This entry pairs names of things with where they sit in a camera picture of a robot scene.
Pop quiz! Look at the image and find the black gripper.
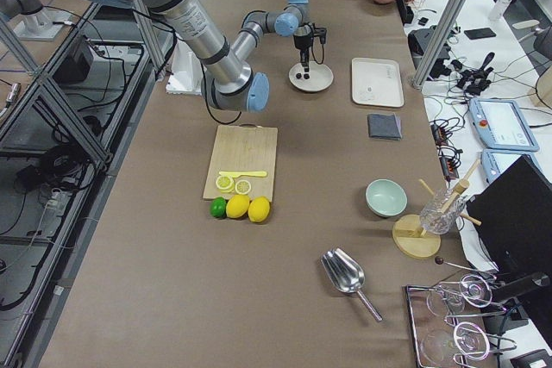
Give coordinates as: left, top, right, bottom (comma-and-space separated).
293, 25, 312, 73

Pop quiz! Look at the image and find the cream round plate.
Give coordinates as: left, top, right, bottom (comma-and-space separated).
288, 61, 334, 93

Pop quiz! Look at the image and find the cream rabbit tray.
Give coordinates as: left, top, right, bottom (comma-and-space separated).
351, 58, 405, 108

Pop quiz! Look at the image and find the grey folded cloth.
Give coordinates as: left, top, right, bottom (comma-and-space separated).
367, 113, 402, 140

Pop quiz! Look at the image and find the bamboo cutting board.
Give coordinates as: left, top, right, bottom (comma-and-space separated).
203, 126, 278, 202

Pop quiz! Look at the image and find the black smartphone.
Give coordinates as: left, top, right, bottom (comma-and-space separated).
464, 28, 497, 41

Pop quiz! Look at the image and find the yellow plastic knife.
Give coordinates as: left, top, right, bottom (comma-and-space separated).
218, 171, 268, 178

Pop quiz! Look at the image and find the lemon half upper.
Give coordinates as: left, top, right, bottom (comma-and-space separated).
234, 179, 252, 195

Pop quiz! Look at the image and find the lemon half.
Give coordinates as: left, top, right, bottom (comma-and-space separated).
234, 179, 252, 195
215, 175, 235, 193

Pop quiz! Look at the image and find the lemon half lower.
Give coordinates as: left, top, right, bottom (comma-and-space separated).
215, 175, 235, 193

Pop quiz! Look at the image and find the mint green bowl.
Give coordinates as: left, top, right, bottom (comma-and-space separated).
365, 178, 407, 217

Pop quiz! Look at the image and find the whole yellow lemon upper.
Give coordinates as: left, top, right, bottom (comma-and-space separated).
248, 196, 271, 223

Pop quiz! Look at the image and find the whole yellow lemon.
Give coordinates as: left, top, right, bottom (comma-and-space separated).
226, 194, 250, 219
248, 196, 271, 223

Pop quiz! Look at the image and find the whole yellow lemon lower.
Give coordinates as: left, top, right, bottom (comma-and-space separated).
226, 194, 250, 219

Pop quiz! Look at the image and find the green lime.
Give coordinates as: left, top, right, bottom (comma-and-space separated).
210, 196, 227, 219

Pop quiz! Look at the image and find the blue teach pendant far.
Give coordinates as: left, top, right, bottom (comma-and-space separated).
468, 98, 540, 153

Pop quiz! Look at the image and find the blue teach pendant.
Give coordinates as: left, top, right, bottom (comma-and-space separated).
468, 98, 540, 153
480, 148, 541, 184

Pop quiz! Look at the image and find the blue teach pendant near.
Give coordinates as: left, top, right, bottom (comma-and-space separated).
480, 148, 541, 184

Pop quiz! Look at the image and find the clear glass cup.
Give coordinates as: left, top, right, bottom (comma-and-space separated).
420, 189, 465, 235

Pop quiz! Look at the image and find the wooden cup stand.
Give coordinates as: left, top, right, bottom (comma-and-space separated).
392, 159, 481, 259

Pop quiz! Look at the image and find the metal ice scoop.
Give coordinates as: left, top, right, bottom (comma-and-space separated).
321, 247, 383, 322

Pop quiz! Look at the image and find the black laptop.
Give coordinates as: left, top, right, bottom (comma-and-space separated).
467, 155, 551, 279

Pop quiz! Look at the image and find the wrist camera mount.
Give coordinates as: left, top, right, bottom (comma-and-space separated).
310, 24, 327, 46

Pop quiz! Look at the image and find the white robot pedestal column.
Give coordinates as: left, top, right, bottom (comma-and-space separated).
166, 40, 203, 96

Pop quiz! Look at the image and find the aluminium frame post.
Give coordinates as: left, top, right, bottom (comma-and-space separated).
411, 0, 466, 90

